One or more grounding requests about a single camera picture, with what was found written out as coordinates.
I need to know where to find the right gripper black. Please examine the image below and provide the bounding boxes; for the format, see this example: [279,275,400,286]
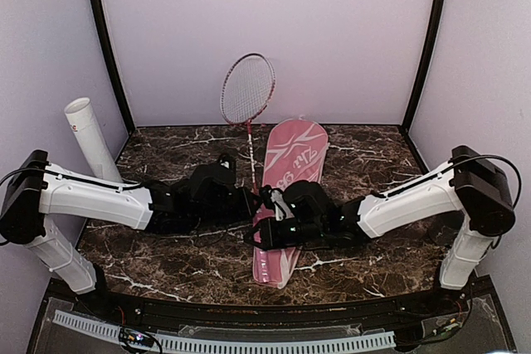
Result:
[244,216,326,250]

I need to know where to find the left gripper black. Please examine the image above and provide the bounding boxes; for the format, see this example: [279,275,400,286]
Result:
[191,187,263,231]

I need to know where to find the pink racket bag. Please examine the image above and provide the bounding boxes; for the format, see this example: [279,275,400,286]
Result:
[252,119,329,289]

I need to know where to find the red badminton racket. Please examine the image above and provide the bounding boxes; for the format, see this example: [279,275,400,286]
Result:
[220,52,276,192]

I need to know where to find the white shuttlecock tube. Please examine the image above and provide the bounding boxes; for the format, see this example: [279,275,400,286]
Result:
[64,97,123,183]

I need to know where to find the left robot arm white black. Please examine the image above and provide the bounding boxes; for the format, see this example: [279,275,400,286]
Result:
[1,150,262,318]

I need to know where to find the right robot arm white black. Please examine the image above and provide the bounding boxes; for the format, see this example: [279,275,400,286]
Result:
[244,145,521,316]

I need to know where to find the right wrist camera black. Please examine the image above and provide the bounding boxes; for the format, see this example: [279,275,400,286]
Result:
[259,185,291,221]

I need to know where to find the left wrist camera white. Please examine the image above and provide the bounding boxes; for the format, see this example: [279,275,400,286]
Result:
[217,153,236,173]

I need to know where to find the black front rail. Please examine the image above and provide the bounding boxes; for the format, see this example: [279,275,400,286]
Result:
[104,287,472,329]

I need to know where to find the grey slotted cable duct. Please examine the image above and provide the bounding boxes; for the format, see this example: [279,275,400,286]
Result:
[52,310,396,354]

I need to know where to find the black left corner post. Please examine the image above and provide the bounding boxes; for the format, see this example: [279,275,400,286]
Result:
[90,0,136,135]

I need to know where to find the black corner post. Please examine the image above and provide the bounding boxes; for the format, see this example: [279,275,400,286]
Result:
[90,0,136,135]
[401,0,445,136]

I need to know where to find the black right corner post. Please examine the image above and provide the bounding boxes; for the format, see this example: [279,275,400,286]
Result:
[401,0,445,136]

